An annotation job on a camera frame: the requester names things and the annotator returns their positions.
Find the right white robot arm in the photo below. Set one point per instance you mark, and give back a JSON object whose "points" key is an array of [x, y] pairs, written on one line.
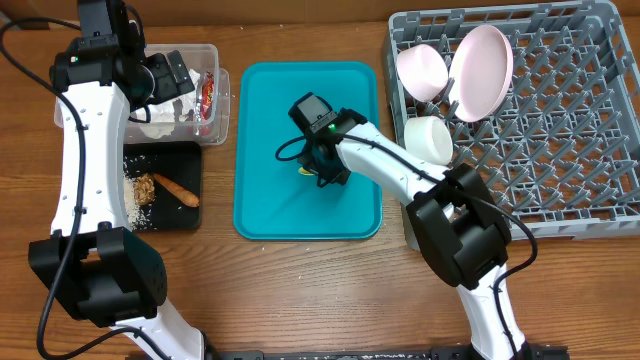
{"points": [[460, 232]]}

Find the brown food chunk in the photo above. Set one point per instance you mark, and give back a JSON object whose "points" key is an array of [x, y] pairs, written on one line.
{"points": [[144, 190]]}

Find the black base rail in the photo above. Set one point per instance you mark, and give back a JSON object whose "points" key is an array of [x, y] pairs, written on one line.
{"points": [[459, 352]]}

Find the white napkin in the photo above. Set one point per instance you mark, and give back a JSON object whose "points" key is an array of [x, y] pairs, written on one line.
{"points": [[165, 116]]}

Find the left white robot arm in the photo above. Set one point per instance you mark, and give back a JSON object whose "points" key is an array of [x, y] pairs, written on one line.
{"points": [[93, 265]]}

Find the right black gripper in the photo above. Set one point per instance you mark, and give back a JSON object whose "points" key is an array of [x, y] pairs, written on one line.
{"points": [[311, 162]]}

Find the teal serving tray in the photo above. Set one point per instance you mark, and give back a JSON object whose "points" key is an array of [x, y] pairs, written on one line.
{"points": [[272, 199]]}

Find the orange carrot piece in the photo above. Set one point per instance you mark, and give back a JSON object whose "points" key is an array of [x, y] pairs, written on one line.
{"points": [[188, 198]]}

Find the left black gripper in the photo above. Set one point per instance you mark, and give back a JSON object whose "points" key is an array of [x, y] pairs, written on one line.
{"points": [[168, 86]]}

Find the grey dishwasher rack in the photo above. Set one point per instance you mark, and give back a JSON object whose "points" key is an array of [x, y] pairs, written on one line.
{"points": [[561, 152]]}

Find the clear plastic bin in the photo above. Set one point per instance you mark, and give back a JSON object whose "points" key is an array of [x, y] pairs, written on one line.
{"points": [[200, 60]]}

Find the red ketchup packet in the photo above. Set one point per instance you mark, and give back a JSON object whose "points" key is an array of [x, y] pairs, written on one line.
{"points": [[204, 104]]}

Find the white green bowl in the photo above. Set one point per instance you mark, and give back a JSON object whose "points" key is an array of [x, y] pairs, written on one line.
{"points": [[428, 138]]}

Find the large white plate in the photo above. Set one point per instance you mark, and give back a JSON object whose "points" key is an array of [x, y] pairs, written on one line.
{"points": [[482, 69]]}

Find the yellow plastic spoon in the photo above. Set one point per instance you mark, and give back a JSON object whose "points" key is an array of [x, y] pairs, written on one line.
{"points": [[304, 172]]}

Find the spilled rice grains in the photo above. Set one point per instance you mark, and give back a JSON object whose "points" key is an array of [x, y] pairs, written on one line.
{"points": [[137, 216]]}

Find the small pink bowl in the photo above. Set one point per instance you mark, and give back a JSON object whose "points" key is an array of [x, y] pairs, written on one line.
{"points": [[422, 72]]}

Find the black tray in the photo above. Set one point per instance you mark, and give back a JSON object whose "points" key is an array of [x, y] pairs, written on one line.
{"points": [[180, 162]]}

